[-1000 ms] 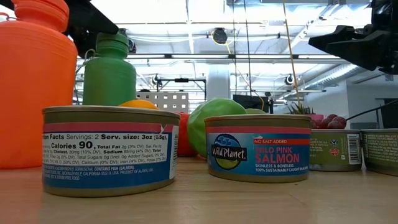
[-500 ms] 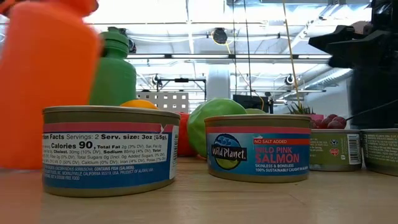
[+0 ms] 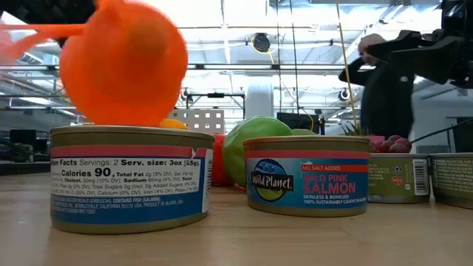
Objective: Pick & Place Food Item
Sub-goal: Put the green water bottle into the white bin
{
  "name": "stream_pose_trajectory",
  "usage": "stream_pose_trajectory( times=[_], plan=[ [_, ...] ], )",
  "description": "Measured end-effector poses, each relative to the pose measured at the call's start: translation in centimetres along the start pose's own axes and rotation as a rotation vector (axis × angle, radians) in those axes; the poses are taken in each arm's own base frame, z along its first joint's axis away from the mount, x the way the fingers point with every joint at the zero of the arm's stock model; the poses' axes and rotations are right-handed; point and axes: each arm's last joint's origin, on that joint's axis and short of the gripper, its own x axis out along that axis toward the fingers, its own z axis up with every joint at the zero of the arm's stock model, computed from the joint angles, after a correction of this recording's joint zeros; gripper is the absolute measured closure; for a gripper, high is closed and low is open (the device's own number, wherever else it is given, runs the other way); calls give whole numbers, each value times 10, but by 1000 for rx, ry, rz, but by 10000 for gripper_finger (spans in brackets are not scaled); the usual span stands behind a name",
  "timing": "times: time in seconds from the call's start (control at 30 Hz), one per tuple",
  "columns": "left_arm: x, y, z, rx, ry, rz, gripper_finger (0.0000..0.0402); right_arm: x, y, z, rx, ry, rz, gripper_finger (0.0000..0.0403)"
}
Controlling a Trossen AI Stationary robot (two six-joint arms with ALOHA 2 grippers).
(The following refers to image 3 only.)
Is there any yellow hanging cable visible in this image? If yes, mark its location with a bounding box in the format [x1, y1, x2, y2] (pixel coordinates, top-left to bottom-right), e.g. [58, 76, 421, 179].
[335, 0, 358, 129]

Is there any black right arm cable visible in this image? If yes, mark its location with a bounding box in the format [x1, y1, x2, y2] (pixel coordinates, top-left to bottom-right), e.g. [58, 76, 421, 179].
[409, 117, 473, 144]

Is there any person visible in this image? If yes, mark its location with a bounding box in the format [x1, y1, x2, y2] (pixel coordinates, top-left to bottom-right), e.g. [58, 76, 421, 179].
[338, 33, 415, 140]

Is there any orange fruit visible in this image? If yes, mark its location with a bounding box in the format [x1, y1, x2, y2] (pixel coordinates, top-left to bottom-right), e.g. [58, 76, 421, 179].
[158, 117, 190, 131]

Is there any orange plastic bottle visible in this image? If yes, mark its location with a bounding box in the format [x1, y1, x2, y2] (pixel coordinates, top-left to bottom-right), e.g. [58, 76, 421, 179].
[0, 0, 189, 129]

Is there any black background monitor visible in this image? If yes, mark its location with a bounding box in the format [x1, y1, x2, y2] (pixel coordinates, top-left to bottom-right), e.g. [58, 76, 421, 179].
[276, 112, 326, 136]
[9, 129, 38, 153]

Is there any white perforated basket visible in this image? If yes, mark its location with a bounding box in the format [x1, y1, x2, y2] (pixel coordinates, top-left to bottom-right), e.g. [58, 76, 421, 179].
[168, 109, 225, 134]

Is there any blue salmon can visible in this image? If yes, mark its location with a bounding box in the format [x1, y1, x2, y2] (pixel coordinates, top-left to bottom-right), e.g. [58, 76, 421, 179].
[242, 134, 371, 218]
[50, 124, 216, 236]

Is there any potted succulent plant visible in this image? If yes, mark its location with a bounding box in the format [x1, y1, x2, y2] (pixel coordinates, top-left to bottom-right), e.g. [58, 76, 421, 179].
[341, 121, 370, 137]

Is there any red apple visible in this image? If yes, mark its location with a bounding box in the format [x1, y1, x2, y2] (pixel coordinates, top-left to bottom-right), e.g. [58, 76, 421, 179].
[211, 133, 237, 187]

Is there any red grapes bunch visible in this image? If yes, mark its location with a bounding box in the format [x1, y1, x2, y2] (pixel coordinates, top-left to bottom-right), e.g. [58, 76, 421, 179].
[369, 134, 413, 154]

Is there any green label can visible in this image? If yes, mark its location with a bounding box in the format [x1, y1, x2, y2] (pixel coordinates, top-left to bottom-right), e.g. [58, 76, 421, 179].
[428, 152, 473, 211]
[367, 152, 432, 205]

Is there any black hanging cable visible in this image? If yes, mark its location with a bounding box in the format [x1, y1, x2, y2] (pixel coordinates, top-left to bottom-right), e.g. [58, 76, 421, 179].
[289, 0, 301, 115]

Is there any green apple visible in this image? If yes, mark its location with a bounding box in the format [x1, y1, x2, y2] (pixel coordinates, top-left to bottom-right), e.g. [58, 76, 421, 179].
[222, 115, 293, 188]

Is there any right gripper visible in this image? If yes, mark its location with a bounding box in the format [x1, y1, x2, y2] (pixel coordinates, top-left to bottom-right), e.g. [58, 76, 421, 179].
[365, 0, 473, 89]

